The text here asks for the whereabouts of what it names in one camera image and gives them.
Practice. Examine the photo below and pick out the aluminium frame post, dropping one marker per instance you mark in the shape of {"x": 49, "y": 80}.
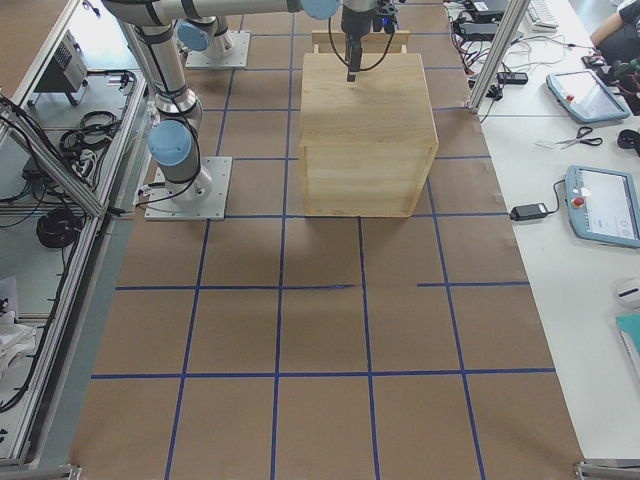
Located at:
{"x": 511, "y": 20}

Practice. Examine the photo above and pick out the wooden drawer cabinet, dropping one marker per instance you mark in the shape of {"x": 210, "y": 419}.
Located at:
{"x": 366, "y": 147}

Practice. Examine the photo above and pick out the seated person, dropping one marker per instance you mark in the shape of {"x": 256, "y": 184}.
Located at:
{"x": 617, "y": 38}

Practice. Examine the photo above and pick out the far blue teach pendant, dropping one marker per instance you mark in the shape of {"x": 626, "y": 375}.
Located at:
{"x": 585, "y": 97}

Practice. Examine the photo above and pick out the grey control box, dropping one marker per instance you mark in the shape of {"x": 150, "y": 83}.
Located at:
{"x": 66, "y": 72}

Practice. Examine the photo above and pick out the near blue teach pendant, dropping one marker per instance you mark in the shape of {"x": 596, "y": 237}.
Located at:
{"x": 603, "y": 205}

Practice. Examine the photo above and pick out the black handled scissors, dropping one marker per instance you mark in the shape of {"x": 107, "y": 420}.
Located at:
{"x": 582, "y": 136}

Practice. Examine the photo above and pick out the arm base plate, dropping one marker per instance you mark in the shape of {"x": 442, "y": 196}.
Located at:
{"x": 204, "y": 199}
{"x": 237, "y": 58}

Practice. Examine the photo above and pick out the white computer mouse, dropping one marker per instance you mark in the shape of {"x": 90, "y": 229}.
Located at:
{"x": 626, "y": 291}

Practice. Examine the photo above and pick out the aluminium side frame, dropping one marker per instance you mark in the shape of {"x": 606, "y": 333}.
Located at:
{"x": 60, "y": 165}

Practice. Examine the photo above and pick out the black power adapter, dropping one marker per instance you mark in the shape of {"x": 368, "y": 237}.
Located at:
{"x": 527, "y": 212}

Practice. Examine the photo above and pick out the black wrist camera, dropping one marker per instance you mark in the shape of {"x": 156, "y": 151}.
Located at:
{"x": 384, "y": 17}

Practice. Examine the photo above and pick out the teal notebook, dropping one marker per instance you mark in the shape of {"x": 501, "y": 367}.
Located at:
{"x": 628, "y": 328}

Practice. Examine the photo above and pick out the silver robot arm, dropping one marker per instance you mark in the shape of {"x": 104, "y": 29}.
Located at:
{"x": 173, "y": 143}
{"x": 207, "y": 35}

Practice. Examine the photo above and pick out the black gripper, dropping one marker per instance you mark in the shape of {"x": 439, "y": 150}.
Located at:
{"x": 351, "y": 24}

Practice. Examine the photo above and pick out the blue teach pendant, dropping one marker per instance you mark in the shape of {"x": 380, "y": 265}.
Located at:
{"x": 603, "y": 205}
{"x": 585, "y": 97}

